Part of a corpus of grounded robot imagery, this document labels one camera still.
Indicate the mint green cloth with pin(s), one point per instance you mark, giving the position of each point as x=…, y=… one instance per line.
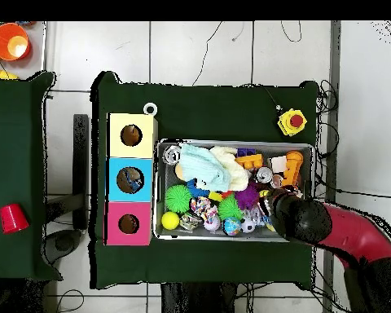
x=202, y=166

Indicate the clear plastic bottle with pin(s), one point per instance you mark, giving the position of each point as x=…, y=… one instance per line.
x=253, y=213

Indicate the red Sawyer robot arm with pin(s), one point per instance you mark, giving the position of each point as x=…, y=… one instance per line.
x=352, y=231

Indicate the wooden three-hole box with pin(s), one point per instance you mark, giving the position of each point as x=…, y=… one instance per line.
x=130, y=153

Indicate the green spiky ball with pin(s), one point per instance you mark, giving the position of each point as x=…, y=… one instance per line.
x=229, y=208
x=178, y=199

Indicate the cream knitted cloth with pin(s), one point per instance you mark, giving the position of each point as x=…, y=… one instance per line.
x=238, y=169

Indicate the yellow ball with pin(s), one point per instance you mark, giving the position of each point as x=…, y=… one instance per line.
x=170, y=220

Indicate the purple spiky ball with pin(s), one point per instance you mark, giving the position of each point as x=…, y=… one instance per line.
x=247, y=196

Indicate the dark green table cloth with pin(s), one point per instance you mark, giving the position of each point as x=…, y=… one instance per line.
x=13, y=146
x=215, y=114

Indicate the blue globe ball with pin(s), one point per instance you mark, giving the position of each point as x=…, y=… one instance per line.
x=232, y=226

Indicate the long orange toy brick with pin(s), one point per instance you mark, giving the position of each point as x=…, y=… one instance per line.
x=294, y=168

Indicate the yellow emergency stop button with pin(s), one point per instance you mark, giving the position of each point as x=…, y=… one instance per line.
x=291, y=122

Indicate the black stand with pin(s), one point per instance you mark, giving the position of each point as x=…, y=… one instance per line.
x=81, y=169

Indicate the red plastic cup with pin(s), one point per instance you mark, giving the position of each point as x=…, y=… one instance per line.
x=13, y=219

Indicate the yellow green plastic toy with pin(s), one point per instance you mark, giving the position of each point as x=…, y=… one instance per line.
x=3, y=75

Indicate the orange plastic cup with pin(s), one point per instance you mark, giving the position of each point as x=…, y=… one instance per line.
x=1, y=40

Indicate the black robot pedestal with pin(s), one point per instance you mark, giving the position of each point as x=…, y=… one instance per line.
x=198, y=300

